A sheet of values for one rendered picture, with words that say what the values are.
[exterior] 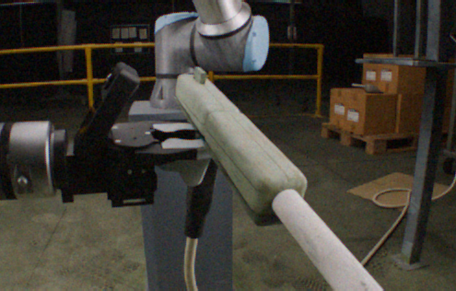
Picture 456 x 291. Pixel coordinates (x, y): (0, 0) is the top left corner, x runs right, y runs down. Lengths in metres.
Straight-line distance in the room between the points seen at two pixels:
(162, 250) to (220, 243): 0.18
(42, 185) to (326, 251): 0.30
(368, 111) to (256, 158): 2.92
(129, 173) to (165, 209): 0.62
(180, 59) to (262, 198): 0.77
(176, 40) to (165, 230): 0.55
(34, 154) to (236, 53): 0.64
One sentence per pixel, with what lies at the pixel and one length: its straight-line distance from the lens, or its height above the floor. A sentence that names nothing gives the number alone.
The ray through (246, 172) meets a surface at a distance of 0.30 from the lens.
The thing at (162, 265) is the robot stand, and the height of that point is 0.17.
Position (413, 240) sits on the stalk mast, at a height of 0.12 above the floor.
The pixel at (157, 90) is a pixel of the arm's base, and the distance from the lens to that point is 1.04.
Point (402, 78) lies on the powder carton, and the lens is 3.44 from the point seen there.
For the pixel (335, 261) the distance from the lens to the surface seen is 0.24.
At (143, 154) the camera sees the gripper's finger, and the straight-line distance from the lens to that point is 0.39.
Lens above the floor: 0.78
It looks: 13 degrees down
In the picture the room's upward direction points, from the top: straight up
